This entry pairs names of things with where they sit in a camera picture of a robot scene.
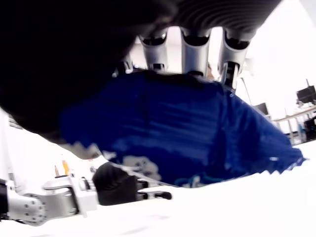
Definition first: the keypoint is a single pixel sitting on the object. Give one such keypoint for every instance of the black monitor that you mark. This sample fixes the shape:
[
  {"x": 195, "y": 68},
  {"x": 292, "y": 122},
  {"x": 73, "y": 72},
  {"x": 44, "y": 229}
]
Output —
[{"x": 306, "y": 93}]

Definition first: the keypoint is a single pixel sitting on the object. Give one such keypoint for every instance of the desk with metal legs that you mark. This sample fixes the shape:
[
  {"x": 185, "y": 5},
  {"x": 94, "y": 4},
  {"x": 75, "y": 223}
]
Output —
[{"x": 293, "y": 118}]

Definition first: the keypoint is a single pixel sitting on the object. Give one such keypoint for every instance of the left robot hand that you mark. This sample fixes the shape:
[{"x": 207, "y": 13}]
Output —
[{"x": 113, "y": 185}]

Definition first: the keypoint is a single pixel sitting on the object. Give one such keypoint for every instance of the blue Oreo packet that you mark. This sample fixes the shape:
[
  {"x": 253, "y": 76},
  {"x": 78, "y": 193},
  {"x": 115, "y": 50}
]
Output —
[{"x": 177, "y": 128}]

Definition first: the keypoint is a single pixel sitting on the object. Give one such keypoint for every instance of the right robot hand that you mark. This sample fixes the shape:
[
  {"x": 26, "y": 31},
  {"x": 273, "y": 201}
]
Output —
[{"x": 61, "y": 49}]

